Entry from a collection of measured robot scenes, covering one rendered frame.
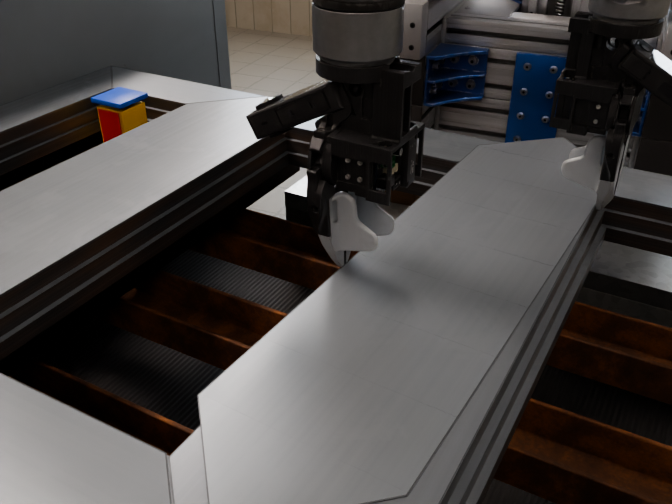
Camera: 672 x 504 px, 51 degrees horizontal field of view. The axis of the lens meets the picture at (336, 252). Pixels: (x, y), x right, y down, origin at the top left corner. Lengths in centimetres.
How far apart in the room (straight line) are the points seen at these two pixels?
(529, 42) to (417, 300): 73
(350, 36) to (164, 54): 97
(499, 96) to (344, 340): 81
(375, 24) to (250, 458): 34
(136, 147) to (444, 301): 51
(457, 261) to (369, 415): 23
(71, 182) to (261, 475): 52
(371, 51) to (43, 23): 81
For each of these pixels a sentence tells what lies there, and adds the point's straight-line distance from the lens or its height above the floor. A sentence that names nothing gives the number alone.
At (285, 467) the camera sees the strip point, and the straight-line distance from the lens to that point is 51.
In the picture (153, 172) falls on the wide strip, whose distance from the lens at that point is 92.
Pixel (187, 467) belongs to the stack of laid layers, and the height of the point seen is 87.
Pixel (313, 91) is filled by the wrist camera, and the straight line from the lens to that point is 62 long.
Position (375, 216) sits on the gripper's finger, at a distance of 69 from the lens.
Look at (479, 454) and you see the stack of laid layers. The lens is 55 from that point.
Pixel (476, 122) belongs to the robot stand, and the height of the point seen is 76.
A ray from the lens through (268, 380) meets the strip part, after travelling 57.
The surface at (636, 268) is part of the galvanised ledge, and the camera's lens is 113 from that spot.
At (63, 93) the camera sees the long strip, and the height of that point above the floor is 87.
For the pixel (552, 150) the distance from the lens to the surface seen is 99.
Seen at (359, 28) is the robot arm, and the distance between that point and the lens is 57.
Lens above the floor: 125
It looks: 32 degrees down
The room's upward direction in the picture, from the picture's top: straight up
